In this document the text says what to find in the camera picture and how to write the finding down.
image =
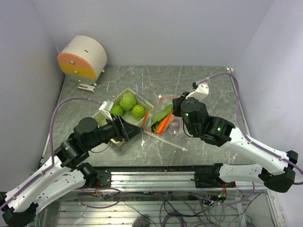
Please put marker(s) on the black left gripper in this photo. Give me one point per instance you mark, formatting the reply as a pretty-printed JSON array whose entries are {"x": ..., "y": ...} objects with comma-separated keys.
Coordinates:
[{"x": 123, "y": 130}]

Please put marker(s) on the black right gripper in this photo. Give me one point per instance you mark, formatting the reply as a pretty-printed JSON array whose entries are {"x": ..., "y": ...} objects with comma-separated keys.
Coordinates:
[{"x": 177, "y": 102}]

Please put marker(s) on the purple onion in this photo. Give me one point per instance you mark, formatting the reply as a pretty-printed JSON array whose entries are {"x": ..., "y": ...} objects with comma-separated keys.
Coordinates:
[{"x": 176, "y": 124}]

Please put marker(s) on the green leafy vegetable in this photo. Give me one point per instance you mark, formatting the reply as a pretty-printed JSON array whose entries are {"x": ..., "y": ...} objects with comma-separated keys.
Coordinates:
[{"x": 159, "y": 116}]

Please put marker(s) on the clear bag orange zipper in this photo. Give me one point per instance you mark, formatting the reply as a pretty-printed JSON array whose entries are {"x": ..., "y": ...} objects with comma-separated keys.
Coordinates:
[{"x": 169, "y": 132}]

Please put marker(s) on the red meat slab orange rind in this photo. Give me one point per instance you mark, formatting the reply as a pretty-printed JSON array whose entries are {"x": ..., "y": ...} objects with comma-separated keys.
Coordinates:
[{"x": 162, "y": 126}]

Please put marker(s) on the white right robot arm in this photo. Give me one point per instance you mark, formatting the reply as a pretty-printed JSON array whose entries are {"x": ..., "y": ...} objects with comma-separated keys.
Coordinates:
[{"x": 272, "y": 168}]

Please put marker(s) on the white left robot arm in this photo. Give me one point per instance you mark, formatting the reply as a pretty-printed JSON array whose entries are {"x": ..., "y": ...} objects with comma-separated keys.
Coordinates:
[{"x": 21, "y": 205}]

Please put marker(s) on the clear bag white dots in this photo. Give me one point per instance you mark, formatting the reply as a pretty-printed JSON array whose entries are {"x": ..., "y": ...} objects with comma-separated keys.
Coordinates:
[{"x": 166, "y": 141}]

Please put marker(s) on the pale green perforated basket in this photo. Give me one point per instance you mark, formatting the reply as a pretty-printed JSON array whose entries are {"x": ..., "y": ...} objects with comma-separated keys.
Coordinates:
[{"x": 101, "y": 119}]

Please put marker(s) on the large green cabbage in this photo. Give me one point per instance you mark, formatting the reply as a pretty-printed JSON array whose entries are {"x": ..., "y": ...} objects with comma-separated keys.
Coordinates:
[{"x": 128, "y": 101}]

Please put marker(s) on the small white grey block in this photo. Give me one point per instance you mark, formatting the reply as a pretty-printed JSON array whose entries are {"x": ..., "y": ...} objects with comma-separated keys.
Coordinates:
[{"x": 84, "y": 87}]

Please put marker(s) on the round drawer cabinet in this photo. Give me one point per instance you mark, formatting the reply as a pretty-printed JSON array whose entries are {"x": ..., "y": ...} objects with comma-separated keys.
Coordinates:
[{"x": 83, "y": 59}]

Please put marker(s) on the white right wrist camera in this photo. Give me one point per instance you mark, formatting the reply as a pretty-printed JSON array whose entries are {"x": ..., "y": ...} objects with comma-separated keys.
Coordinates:
[{"x": 200, "y": 92}]

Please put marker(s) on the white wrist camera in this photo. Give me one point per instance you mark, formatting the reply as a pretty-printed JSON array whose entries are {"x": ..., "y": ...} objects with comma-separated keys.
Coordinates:
[
  {"x": 200, "y": 92},
  {"x": 105, "y": 109}
]

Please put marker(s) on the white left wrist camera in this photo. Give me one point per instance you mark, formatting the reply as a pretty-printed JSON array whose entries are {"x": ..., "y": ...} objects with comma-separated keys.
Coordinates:
[{"x": 105, "y": 109}]

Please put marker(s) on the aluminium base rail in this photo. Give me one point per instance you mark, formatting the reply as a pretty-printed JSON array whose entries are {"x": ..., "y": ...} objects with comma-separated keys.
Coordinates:
[{"x": 127, "y": 179}]

